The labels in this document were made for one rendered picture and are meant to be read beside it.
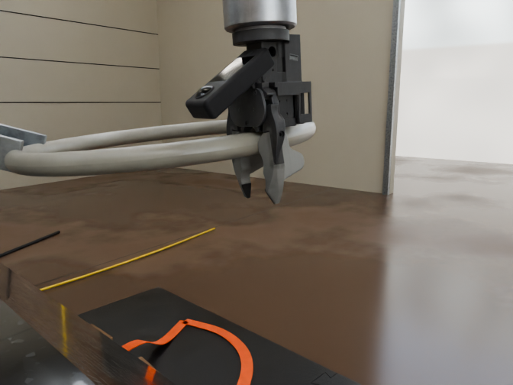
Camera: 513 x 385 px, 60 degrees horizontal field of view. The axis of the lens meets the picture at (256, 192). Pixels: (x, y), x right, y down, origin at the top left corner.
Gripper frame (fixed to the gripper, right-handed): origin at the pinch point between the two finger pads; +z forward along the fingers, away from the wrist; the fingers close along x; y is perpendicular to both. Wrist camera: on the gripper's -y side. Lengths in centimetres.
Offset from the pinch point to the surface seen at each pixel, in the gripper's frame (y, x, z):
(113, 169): -16.6, 5.3, -4.9
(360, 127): 369, 278, 29
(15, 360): -31.7, -14.2, 3.7
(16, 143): -22.0, 28.7, -7.4
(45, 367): -30.4, -16.2, 3.8
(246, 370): 50, 77, 87
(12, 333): -31.2, -10.2, 3.6
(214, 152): -6.4, -0.7, -6.1
